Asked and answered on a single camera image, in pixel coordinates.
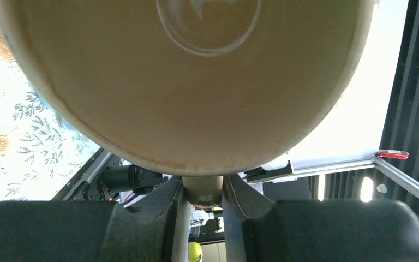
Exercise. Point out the beige mug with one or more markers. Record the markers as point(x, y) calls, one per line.
point(199, 89)

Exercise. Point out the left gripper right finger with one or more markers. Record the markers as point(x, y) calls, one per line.
point(258, 229)

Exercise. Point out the floral tablecloth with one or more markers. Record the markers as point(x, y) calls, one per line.
point(39, 151)

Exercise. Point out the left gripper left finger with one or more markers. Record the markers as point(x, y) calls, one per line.
point(91, 230)

